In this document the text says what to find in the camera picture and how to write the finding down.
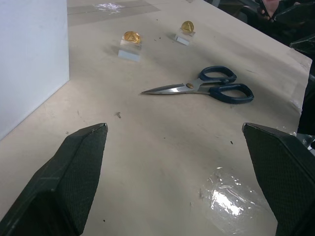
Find clear tape patch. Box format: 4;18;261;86
198;167;278;236

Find dark chair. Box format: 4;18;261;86
289;34;315;53

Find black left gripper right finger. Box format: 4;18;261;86
242;122;315;236

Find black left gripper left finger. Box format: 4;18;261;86
0;122;109;236

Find clear acrylic coin stand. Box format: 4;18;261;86
118;38;144;62
174;29;197;47

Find blue-handled steel scissors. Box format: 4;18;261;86
141;65;254;104

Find person in dark clothes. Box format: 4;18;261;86
255;0;315;45

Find gold coin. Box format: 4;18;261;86
181;21;195;33
123;30;141;44

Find white box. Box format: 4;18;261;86
0;0;70;142

